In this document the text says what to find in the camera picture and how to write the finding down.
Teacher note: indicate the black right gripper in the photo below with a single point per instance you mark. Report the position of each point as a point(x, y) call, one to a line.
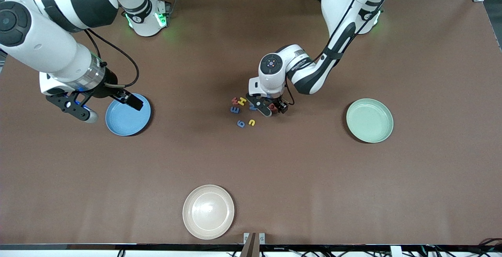
point(110, 87)

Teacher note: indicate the front camera mount bracket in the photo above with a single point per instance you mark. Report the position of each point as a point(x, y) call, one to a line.
point(251, 249)

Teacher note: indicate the blue foam letter g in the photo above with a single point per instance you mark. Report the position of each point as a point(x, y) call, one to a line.
point(238, 124)

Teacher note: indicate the blue foam letter m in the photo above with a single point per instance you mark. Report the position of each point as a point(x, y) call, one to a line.
point(234, 110)

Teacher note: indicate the green plate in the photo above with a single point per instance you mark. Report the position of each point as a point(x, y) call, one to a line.
point(369, 120)

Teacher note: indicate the blue foam letter W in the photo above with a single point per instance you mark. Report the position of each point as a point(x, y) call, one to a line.
point(252, 108)

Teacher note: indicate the yellow foam letter H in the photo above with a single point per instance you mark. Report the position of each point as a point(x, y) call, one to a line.
point(242, 101)

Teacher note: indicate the beige plate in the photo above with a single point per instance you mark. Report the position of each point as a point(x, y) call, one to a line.
point(208, 212)

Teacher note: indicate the blue plate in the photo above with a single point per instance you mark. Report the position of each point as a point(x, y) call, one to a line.
point(129, 121)

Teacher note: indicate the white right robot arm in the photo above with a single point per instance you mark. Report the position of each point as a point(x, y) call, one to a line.
point(47, 41)

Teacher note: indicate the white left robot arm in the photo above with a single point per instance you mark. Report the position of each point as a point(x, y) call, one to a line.
point(345, 6)

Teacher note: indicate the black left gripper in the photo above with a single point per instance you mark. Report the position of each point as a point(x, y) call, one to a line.
point(281, 105)

